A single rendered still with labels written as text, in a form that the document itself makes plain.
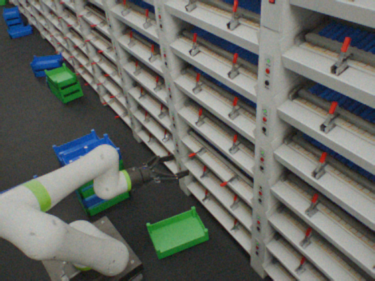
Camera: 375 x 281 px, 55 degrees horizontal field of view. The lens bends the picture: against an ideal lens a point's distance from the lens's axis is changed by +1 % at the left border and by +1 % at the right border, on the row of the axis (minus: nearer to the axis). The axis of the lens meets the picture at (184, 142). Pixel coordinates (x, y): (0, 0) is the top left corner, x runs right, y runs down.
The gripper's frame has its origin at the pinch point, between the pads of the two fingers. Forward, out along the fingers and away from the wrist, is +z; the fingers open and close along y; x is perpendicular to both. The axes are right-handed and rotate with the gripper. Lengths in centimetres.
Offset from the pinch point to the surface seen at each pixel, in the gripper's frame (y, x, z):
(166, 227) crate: -17, -59, 7
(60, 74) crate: -226, -42, 9
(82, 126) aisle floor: -153, -60, 3
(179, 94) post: -30.2, 19.5, 17.5
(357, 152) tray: 69, 46, 9
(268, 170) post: 38.5, 18.1, 14.9
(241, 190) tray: 20.9, -7.7, 22.0
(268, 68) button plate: 35, 59, 6
